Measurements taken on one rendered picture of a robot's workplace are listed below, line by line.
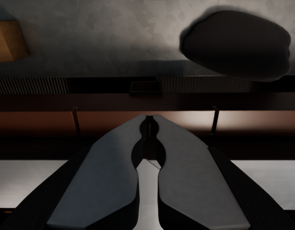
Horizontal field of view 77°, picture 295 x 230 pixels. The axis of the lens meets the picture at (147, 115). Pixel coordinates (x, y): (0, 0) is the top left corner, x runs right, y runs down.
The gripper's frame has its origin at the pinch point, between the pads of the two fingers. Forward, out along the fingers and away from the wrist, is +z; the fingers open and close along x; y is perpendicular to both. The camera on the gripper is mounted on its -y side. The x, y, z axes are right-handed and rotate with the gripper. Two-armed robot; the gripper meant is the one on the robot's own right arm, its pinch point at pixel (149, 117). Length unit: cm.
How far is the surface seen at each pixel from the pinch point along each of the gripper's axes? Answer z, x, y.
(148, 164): 5.6, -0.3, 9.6
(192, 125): 9.6, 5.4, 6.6
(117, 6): 24.2, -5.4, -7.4
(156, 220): 5.6, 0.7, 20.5
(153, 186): 5.6, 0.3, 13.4
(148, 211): 5.6, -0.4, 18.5
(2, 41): 19.1, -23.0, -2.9
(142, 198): 5.6, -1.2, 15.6
